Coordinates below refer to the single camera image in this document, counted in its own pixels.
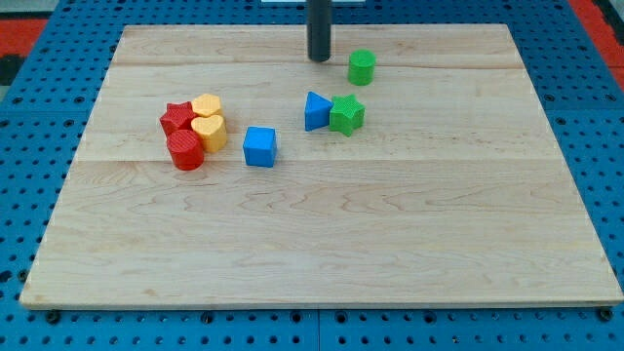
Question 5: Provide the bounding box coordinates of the red star block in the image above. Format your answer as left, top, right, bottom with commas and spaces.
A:
159, 101, 196, 137

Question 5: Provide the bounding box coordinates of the yellow hexagon block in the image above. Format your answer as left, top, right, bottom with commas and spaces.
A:
191, 94, 222, 117

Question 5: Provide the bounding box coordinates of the blue triangle block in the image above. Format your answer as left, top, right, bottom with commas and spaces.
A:
304, 92, 333, 132

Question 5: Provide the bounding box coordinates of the green cylinder block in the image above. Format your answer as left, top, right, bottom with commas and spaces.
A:
347, 49, 376, 86

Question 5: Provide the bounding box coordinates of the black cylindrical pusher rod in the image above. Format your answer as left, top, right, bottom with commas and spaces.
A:
306, 0, 332, 62

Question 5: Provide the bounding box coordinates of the yellow heart block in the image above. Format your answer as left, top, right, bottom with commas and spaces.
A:
191, 115, 227, 153

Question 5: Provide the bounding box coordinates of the red cylinder block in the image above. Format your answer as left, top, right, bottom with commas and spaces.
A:
166, 130, 205, 171

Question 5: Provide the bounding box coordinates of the blue cube block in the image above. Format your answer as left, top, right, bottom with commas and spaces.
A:
243, 126, 277, 168

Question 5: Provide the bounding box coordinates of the green star block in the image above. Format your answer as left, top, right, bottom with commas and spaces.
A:
330, 95, 366, 137

